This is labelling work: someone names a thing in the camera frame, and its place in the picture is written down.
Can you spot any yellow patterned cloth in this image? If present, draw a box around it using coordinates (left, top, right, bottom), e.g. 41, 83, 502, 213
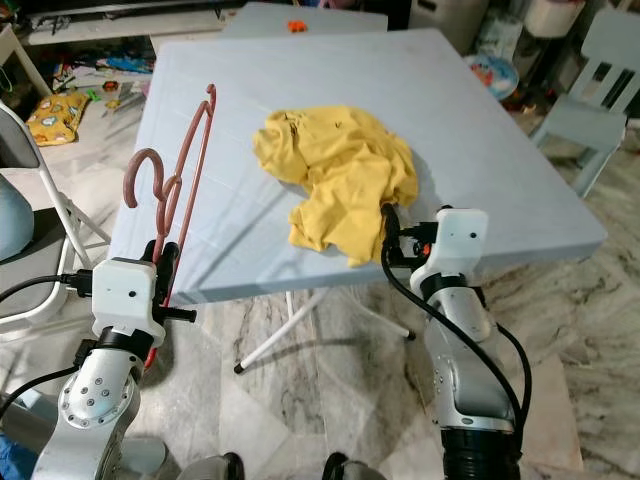
25, 90, 89, 146

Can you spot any pale blue pillow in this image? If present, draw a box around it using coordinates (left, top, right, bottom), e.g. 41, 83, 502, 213
0, 180, 29, 266

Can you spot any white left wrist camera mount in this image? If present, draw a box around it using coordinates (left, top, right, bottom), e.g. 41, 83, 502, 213
93, 258, 169, 346

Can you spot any yellow shirt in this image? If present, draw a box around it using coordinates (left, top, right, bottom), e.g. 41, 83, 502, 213
252, 105, 419, 269

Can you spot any blue shirt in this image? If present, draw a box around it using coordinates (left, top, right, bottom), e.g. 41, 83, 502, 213
0, 435, 41, 480

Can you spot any grey robot right leg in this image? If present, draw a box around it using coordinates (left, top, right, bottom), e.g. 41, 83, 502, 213
325, 455, 381, 480

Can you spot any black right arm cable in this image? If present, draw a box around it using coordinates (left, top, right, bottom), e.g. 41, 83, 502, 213
380, 240, 533, 441

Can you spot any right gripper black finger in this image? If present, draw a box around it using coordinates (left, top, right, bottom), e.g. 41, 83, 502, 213
380, 203, 403, 263

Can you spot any small pale table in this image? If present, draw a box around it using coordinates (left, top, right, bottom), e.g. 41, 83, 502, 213
220, 2, 389, 41

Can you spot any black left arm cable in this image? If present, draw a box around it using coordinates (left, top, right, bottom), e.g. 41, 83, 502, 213
0, 272, 96, 421

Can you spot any colourful round toy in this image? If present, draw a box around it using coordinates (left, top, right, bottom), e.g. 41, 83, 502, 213
465, 52, 521, 101

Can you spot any grey folding chair white frame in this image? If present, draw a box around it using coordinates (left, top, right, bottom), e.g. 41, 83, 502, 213
0, 100, 106, 346

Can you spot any pale blue folding table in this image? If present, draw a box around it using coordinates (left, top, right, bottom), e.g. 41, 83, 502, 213
108, 28, 609, 376

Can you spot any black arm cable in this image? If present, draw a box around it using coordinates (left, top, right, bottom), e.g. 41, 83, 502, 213
0, 272, 96, 421
380, 240, 533, 441

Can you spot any black tv cabinet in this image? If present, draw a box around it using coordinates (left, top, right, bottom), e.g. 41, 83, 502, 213
25, 0, 231, 21

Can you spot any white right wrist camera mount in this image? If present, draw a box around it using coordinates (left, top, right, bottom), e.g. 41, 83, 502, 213
420, 207, 491, 291

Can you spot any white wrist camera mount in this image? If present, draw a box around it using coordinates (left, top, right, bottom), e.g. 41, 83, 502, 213
93, 258, 169, 346
420, 207, 491, 291

